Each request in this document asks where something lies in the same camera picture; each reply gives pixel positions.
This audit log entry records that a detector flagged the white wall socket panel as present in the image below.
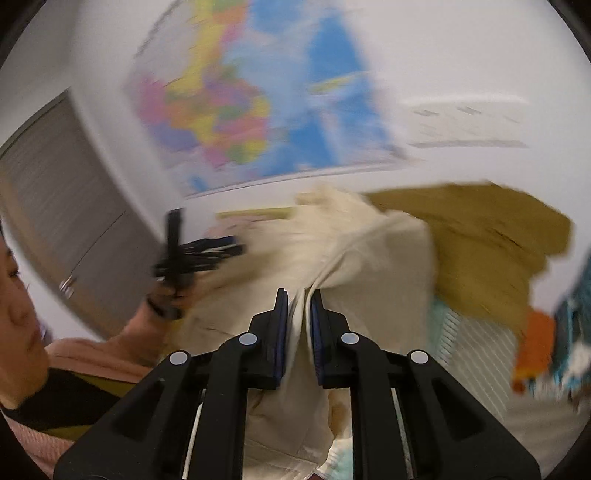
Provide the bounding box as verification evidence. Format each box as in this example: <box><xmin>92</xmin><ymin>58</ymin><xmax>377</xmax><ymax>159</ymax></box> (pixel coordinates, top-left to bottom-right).
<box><xmin>401</xmin><ymin>94</ymin><xmax>530</xmax><ymax>148</ymax></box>

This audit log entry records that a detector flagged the cream beige garment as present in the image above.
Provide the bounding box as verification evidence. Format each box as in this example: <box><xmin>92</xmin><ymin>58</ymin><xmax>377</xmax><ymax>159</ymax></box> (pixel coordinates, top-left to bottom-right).
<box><xmin>170</xmin><ymin>186</ymin><xmax>435</xmax><ymax>479</ymax></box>

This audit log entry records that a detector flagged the person's left hand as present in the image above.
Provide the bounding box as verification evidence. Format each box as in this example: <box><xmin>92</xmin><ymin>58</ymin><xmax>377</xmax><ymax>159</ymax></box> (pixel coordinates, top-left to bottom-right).
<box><xmin>145</xmin><ymin>274</ymin><xmax>199</xmax><ymax>321</ymax></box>

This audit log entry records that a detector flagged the mustard brown garment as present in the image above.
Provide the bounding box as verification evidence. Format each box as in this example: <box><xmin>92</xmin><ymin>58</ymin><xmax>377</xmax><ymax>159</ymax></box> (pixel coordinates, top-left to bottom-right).
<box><xmin>367</xmin><ymin>183</ymin><xmax>572</xmax><ymax>334</ymax></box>

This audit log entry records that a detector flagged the person's head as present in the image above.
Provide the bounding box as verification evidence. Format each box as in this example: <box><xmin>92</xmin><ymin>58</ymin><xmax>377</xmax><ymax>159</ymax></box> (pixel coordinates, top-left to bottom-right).
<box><xmin>0</xmin><ymin>237</ymin><xmax>50</xmax><ymax>410</ymax></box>

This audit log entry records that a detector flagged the orange cloth item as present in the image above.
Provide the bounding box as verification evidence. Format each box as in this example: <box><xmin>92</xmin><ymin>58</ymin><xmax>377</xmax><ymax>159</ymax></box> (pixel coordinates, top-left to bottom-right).
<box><xmin>512</xmin><ymin>309</ymin><xmax>556</xmax><ymax>395</ymax></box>

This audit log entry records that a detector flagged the colourful wall map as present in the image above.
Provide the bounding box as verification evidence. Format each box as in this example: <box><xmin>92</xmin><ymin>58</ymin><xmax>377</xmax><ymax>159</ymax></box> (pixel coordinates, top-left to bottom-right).
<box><xmin>123</xmin><ymin>1</ymin><xmax>403</xmax><ymax>197</ymax></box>

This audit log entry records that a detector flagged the teal plastic basket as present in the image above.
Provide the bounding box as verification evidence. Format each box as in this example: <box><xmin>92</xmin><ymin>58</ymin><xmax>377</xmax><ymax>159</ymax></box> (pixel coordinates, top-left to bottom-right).
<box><xmin>529</xmin><ymin>257</ymin><xmax>590</xmax><ymax>405</ymax></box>

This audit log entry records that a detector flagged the grey wardrobe door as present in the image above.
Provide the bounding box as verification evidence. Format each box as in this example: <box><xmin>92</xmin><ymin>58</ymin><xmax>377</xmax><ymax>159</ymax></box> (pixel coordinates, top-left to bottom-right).
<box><xmin>1</xmin><ymin>92</ymin><xmax>162</xmax><ymax>338</ymax></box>

